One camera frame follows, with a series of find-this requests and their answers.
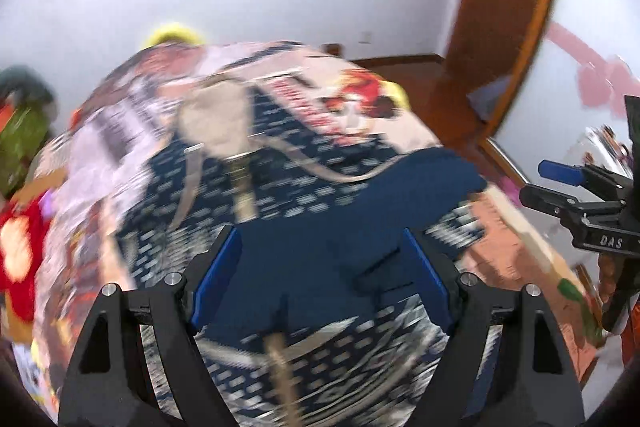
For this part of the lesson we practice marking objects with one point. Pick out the green plush toy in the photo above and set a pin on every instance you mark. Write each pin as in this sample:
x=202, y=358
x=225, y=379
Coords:
x=20, y=142

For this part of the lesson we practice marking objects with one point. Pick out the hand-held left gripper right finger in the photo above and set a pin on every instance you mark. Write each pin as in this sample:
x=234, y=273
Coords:
x=426, y=268

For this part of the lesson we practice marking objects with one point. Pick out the navy patterned garment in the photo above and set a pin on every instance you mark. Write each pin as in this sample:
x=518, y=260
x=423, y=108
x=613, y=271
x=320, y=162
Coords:
x=320, y=237

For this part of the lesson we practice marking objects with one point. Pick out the pink wall sticker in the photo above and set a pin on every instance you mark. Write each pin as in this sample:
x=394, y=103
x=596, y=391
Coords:
x=600, y=77

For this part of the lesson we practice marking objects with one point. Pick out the white wall socket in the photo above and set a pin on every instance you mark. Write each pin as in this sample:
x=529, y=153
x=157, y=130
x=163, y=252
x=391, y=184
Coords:
x=366, y=38

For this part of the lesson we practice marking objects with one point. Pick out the red plush toy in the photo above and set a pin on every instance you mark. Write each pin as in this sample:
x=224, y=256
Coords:
x=30, y=217

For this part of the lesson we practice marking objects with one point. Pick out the wooden door frame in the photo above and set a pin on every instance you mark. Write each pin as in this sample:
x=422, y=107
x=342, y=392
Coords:
x=500, y=7

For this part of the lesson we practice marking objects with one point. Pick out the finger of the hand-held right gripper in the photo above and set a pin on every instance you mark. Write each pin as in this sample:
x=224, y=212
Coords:
x=562, y=171
x=545, y=199

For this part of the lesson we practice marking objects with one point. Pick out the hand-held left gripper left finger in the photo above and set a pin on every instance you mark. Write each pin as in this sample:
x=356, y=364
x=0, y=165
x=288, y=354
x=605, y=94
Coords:
x=216, y=279

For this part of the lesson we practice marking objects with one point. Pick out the printed blanket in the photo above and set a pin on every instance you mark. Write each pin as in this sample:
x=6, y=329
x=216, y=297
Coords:
x=100, y=157

